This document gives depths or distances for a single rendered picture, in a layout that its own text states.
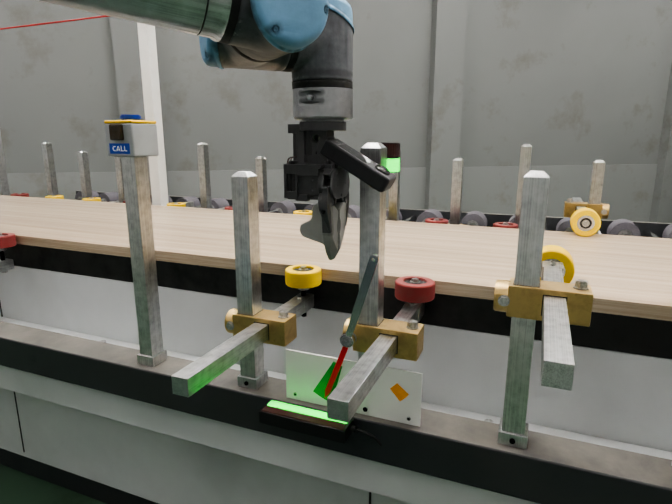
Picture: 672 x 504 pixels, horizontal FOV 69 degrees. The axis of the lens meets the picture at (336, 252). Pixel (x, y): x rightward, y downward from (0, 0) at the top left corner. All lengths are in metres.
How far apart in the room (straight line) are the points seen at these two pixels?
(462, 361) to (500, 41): 4.56
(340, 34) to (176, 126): 3.91
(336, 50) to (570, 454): 0.71
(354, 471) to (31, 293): 1.17
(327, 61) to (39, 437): 1.65
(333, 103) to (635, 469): 0.71
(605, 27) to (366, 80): 2.58
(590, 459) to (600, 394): 0.21
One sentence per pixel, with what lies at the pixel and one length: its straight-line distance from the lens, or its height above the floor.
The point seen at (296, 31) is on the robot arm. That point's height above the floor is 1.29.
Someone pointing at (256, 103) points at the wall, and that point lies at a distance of 4.61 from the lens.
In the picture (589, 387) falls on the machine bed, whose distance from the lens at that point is 1.09.
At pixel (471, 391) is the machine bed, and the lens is 1.12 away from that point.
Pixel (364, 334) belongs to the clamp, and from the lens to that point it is 0.87.
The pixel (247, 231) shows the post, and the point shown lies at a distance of 0.92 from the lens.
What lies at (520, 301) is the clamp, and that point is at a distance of 0.79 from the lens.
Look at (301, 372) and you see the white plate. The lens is 0.95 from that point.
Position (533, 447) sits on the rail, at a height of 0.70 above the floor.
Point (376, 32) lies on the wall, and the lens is 4.90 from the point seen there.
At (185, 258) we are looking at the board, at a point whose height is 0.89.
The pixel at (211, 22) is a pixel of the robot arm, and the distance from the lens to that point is 0.56.
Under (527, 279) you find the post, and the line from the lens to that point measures 0.79.
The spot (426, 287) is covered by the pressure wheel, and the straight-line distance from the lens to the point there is 0.97.
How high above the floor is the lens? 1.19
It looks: 13 degrees down
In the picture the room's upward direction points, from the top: straight up
